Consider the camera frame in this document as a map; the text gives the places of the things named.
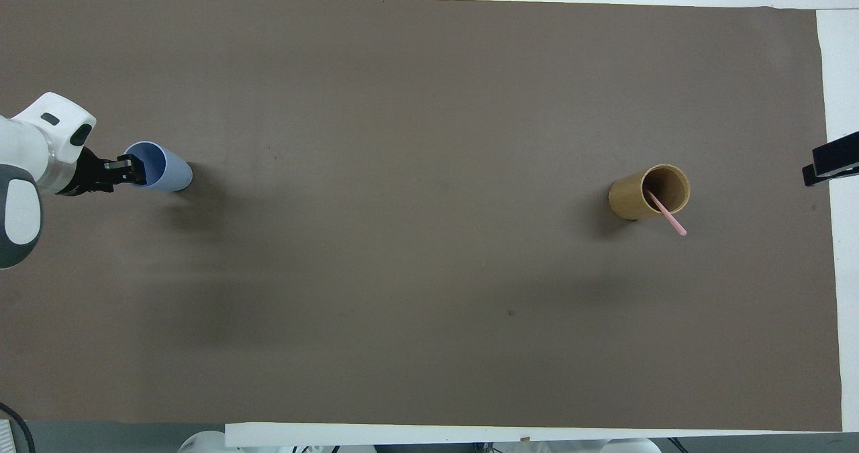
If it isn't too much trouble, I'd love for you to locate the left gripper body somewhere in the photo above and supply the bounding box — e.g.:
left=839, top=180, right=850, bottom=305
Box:
left=58, top=147, right=113, bottom=197

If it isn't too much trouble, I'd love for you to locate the blue cup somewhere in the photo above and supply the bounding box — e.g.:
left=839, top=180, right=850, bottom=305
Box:
left=123, top=141, right=194, bottom=193

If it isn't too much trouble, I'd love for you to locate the brown cardboard cup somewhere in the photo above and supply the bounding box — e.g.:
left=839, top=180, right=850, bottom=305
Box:
left=608, top=164, right=691, bottom=222

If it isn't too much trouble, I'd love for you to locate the pink chopstick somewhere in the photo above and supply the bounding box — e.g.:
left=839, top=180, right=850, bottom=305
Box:
left=646, top=190, right=688, bottom=237

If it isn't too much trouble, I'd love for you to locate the black stand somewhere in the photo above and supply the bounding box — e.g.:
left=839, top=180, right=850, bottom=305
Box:
left=802, top=131, right=859, bottom=187

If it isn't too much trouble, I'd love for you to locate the black cable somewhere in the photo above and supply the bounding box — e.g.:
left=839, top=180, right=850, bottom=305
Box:
left=0, top=402, right=36, bottom=453

